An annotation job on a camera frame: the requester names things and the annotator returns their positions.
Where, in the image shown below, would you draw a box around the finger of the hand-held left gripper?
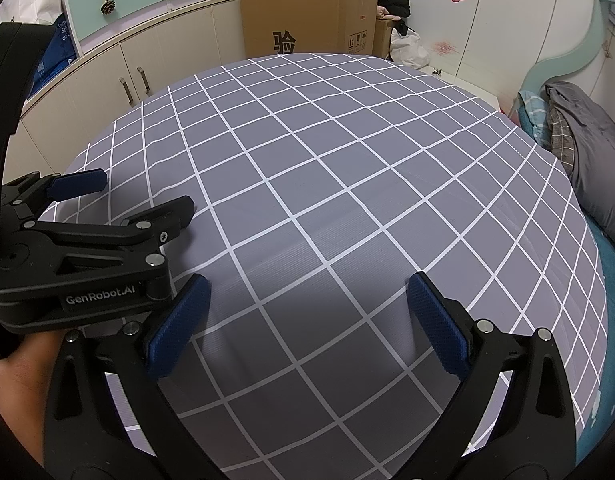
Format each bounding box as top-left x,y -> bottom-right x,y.
22,196 -> 195,249
4,169 -> 108,221

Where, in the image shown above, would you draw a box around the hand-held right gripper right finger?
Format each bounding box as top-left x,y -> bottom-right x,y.
395,271 -> 578,480

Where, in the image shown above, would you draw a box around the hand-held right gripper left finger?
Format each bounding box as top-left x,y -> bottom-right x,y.
43,275 -> 223,480

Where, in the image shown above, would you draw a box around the person's left forearm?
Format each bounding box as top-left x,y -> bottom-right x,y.
0,332 -> 63,466

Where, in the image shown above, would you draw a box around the blue shopping bag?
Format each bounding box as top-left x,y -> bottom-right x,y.
30,17 -> 80,96

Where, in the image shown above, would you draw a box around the beige cabinet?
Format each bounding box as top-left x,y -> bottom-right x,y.
22,0 -> 248,116

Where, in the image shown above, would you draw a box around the teal drawer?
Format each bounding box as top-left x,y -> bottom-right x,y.
64,0 -> 169,43

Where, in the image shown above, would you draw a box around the grey quilt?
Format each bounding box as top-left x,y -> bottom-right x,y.
543,80 -> 615,256

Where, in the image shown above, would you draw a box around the blue striped pillow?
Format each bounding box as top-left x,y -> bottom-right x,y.
516,90 -> 553,153

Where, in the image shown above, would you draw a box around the white plastic bag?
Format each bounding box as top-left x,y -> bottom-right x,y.
390,27 -> 431,70

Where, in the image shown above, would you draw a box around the large cardboard box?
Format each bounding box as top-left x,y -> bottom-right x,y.
238,0 -> 379,58

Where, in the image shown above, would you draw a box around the small cardboard box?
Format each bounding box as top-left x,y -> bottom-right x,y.
373,16 -> 394,60

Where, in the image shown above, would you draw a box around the teal headboard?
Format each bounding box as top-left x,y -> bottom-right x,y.
520,0 -> 615,126

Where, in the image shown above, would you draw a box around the white wardrobe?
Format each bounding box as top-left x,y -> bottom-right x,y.
347,0 -> 603,101

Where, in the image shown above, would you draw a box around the black clothes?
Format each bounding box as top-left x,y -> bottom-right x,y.
377,0 -> 412,23

